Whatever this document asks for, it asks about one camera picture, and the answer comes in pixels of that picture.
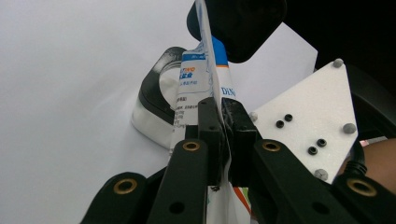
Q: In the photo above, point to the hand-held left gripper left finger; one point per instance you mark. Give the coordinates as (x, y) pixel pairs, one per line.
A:
(210, 137)

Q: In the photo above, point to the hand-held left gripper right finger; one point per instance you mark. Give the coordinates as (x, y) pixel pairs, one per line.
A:
(241, 137)

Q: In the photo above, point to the white and blue pouch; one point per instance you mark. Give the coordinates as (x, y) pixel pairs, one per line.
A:
(199, 81)

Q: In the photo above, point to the white paper sheet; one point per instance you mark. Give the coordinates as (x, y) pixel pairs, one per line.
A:
(77, 93)

